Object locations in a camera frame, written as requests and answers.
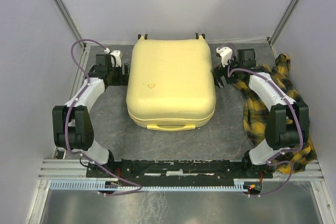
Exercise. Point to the blue slotted cable duct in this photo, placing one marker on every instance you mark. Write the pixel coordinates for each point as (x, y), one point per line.
(108, 186)

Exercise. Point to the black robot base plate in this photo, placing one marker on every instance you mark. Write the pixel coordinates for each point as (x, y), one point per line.
(178, 172)

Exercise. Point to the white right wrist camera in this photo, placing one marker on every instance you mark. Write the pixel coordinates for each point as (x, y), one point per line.
(225, 52)

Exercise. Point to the left aluminium frame post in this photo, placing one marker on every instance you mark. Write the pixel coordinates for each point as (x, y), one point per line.
(61, 6)

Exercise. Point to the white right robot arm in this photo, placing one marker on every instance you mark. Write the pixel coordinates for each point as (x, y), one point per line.
(275, 117)

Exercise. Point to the yellow suitcase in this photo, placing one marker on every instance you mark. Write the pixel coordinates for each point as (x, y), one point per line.
(171, 86)

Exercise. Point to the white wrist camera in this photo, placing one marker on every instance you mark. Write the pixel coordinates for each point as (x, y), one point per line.
(116, 56)
(225, 52)

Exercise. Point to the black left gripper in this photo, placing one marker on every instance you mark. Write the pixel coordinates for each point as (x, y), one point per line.
(121, 69)

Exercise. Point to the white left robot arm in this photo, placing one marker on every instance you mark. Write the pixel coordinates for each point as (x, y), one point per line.
(72, 126)

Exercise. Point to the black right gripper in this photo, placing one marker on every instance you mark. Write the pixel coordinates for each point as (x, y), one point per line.
(219, 72)

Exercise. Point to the right aluminium frame post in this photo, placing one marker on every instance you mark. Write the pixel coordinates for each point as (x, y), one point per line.
(283, 21)

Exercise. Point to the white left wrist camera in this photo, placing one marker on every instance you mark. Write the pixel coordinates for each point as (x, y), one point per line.
(116, 56)

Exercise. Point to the aluminium frame post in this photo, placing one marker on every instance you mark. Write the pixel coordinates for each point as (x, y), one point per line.
(283, 21)
(61, 6)

